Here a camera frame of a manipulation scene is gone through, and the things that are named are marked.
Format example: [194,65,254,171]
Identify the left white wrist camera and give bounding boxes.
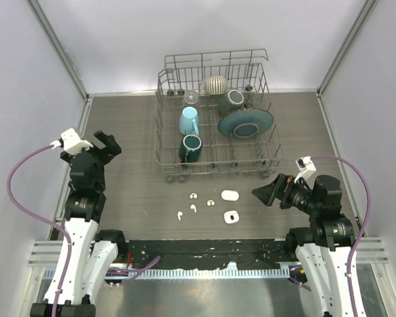
[50,128,93,156]

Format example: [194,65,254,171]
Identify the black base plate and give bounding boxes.
[117,238,298,271]

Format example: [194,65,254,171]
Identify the dark teal bowl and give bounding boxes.
[218,89,245,116]

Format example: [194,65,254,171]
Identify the striped ceramic cup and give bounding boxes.
[199,75,227,96]

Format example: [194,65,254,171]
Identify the light blue mug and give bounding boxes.
[180,106,199,136]

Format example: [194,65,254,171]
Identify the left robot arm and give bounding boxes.
[29,128,127,316]

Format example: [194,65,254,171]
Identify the white cable duct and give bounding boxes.
[44,266,290,280]

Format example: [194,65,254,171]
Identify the clear glass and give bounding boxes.
[182,90,199,107]

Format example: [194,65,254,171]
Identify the grey wire dish rack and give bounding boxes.
[154,48,283,182]

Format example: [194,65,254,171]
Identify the teal ceramic plate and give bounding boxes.
[218,108,275,139]

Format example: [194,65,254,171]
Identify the white oval earbud case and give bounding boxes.
[220,190,240,201]

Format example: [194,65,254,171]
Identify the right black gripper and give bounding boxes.
[252,172,321,215]

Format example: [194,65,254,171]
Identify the white square charging case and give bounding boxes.
[223,211,240,225]

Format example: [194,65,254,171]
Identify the dark green mug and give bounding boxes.
[178,134,203,164]

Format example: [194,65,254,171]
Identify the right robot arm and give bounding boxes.
[252,174,366,316]

